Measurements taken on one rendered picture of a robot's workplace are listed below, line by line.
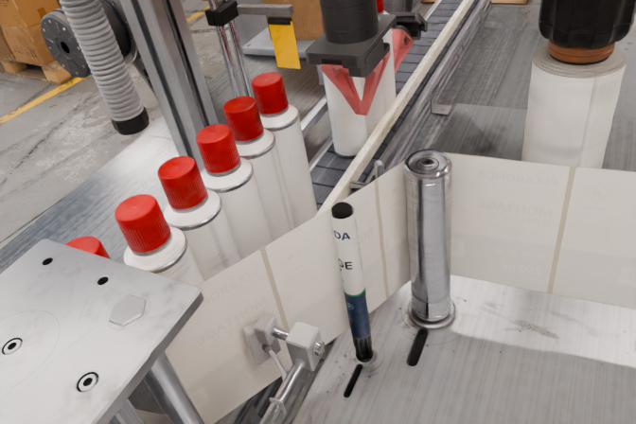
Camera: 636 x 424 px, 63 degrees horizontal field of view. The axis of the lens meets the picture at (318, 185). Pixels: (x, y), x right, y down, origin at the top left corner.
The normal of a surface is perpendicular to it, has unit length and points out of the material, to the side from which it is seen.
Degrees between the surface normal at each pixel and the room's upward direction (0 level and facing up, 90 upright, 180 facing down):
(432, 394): 0
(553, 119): 91
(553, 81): 92
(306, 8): 90
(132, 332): 0
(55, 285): 0
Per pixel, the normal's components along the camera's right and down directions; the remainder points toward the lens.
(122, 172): -0.15, -0.78
